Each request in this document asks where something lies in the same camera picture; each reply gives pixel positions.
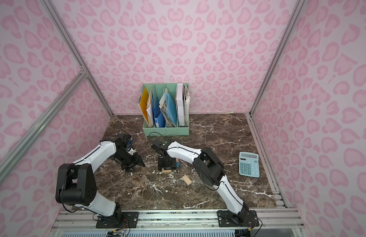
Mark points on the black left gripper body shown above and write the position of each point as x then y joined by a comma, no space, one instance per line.
132,160

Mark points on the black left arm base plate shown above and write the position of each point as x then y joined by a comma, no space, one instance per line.
127,219

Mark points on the mint green file organizer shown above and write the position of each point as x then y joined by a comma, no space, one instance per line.
165,130

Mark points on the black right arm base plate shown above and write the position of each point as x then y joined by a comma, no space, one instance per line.
243,219

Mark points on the teal desk calculator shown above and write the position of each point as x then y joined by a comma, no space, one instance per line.
249,164

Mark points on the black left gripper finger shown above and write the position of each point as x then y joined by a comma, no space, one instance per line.
140,161
130,170

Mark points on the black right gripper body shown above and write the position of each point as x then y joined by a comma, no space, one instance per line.
166,161

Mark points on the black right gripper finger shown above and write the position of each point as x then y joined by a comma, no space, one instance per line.
162,165
171,164

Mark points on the papers and folders stack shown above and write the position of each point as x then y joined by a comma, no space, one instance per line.
165,105

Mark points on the blue black stapler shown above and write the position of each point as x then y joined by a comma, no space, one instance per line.
129,142

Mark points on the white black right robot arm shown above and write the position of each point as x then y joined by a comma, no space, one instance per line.
212,173

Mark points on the aluminium front rail frame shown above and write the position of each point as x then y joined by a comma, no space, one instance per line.
276,222

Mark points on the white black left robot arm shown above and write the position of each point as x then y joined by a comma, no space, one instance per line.
76,184

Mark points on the natural wooden block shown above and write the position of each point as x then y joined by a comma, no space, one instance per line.
166,171
187,180

